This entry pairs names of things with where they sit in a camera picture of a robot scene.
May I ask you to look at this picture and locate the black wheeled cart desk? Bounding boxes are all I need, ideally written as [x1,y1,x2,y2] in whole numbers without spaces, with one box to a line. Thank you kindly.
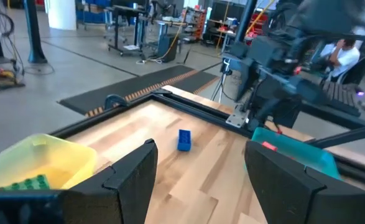
[107,4,149,58]

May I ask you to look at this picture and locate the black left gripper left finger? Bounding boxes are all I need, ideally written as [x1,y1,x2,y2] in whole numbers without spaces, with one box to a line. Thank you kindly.
[60,138,159,224]

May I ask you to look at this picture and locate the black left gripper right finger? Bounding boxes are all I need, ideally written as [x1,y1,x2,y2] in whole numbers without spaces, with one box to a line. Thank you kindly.
[244,141,365,224]

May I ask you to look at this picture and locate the person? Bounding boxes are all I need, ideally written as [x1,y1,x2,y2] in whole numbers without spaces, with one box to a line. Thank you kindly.
[320,37,362,78]

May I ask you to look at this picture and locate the blue table clamp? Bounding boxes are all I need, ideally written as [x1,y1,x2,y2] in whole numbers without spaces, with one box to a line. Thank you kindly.
[103,93,130,110]

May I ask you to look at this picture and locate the black steel pole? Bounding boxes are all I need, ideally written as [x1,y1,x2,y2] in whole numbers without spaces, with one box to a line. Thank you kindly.
[23,0,49,65]

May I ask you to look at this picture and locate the blue toy block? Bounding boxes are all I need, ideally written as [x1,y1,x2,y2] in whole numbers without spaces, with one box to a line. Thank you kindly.
[177,128,193,152]

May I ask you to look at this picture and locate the blue storage bins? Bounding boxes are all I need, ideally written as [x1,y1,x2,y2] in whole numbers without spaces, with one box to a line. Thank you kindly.
[75,0,111,25]

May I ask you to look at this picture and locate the teal plastic bin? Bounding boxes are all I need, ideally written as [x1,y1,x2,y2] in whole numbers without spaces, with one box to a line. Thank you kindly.
[251,126,342,180]

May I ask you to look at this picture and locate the black computer tower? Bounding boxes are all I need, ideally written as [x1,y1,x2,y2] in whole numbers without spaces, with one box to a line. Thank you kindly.
[157,33,180,63]

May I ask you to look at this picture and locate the black office chair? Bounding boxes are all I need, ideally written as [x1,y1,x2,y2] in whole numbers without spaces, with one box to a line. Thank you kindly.
[337,57,365,86]

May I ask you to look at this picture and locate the grey metal mounting plate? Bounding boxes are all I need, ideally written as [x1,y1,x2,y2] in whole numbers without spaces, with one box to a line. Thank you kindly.
[225,104,250,129]

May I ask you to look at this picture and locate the white building column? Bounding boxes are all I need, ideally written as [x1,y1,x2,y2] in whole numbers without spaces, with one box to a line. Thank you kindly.
[45,0,77,31]

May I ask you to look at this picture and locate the red parts shelf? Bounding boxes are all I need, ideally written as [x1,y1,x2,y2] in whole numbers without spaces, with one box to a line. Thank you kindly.
[193,8,208,42]

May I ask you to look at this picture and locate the floor cable pile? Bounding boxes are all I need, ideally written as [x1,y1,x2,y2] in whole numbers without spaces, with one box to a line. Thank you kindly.
[0,0,26,91]

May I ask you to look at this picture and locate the black aluminium table frame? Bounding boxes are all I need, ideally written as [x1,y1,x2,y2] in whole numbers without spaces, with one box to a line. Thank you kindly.
[50,88,365,187]

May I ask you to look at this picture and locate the green toy block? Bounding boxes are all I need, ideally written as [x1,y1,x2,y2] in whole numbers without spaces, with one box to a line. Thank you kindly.
[0,174,51,191]

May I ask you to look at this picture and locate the black hazard-striped floor mat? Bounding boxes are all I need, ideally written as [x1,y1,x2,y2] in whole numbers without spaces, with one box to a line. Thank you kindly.
[57,64,221,118]

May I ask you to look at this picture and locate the yellow plastic bin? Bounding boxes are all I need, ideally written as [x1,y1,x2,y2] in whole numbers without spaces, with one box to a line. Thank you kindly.
[0,133,98,191]

